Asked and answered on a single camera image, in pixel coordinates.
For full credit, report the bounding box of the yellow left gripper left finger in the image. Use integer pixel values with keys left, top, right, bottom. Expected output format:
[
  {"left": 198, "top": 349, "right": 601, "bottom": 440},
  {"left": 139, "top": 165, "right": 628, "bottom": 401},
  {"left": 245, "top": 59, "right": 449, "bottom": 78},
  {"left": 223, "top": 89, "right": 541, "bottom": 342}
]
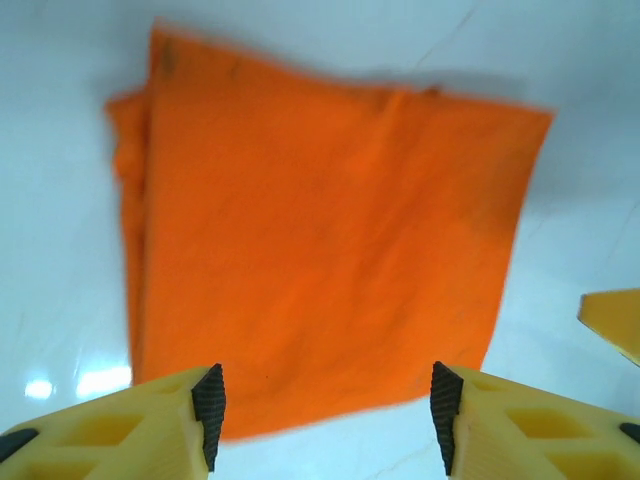
[{"left": 0, "top": 362, "right": 226, "bottom": 480}]

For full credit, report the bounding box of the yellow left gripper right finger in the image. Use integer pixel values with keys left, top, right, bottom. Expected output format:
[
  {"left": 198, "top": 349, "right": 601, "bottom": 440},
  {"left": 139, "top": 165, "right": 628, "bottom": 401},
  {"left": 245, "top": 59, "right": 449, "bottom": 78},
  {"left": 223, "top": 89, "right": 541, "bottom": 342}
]
[{"left": 430, "top": 360, "right": 640, "bottom": 480}]

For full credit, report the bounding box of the orange t-shirt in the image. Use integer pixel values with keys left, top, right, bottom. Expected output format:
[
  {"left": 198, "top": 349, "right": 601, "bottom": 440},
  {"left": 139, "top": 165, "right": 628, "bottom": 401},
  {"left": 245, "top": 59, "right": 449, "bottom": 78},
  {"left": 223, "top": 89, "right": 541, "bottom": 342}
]
[{"left": 103, "top": 17, "right": 557, "bottom": 444}]

